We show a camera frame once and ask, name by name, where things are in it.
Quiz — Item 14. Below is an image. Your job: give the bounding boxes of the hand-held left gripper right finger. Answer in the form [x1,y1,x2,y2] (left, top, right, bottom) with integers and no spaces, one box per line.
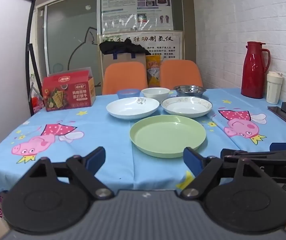
[180,147,271,201]

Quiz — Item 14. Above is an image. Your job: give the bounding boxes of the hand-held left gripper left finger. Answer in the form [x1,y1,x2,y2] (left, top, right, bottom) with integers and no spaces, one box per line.
[24,146,115,201]

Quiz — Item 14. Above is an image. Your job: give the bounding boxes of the white ceramic bowl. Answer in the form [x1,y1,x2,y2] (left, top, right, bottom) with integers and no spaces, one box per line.
[141,87,170,99]

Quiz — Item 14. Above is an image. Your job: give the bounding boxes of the blue cartoon pig tablecloth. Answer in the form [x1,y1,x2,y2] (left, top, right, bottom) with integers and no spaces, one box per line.
[0,87,286,220]

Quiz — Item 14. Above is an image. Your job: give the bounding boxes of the dark smartphone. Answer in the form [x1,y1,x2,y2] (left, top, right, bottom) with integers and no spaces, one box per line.
[267,106,286,125]

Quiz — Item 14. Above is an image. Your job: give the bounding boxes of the green plastic plate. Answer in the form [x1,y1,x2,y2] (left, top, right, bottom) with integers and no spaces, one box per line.
[129,115,207,158]

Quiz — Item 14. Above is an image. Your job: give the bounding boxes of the white plate with patterned rim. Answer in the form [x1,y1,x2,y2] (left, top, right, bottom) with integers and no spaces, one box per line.
[161,96,213,118]

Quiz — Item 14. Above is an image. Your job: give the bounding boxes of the white tumbler cup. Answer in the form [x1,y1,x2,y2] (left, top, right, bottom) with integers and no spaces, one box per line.
[266,71,284,105]

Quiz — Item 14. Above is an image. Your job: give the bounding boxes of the white plate with flower print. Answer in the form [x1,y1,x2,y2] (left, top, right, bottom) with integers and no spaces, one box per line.
[106,96,160,120]

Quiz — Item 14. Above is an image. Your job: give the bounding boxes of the stainless steel bowl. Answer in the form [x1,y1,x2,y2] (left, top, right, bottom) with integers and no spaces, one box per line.
[173,85,207,98]

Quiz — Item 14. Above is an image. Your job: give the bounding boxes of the red cracker box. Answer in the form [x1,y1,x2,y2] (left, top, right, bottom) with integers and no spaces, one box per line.
[41,67,96,112]

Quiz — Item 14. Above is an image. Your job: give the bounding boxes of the blue plastic bowl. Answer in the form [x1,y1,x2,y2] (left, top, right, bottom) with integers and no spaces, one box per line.
[117,88,141,100]

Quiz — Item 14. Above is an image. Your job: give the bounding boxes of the red thermos jug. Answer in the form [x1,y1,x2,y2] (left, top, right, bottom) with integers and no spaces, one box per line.
[241,41,271,99]

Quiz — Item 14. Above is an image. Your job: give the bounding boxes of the orange chair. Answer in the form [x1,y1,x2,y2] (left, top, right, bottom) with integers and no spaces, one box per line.
[102,61,148,95]
[160,60,203,90]

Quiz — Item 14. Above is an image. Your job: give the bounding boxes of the yellow snack bag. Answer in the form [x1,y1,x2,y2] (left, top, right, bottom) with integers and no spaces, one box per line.
[145,55,161,87]

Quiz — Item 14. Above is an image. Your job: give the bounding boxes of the black cloth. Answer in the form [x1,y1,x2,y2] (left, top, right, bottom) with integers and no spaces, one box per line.
[99,40,151,55]

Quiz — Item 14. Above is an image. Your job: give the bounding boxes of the frosted glass panel cartoon outline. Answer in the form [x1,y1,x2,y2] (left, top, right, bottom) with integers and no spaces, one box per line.
[36,0,196,85]

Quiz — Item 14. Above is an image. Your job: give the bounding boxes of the brown paper bag blue handles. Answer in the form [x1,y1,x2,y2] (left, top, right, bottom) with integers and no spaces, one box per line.
[102,52,147,80]

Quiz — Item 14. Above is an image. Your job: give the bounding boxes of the white wall poster black lettering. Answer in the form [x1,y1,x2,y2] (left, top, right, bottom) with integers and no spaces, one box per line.
[98,31,185,63]

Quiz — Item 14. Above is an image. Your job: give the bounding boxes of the white board black frame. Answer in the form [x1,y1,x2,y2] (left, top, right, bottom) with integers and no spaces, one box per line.
[0,0,37,155]

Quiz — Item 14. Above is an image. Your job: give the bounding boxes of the green bordered wall poster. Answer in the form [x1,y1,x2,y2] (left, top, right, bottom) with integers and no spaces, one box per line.
[100,0,173,33]

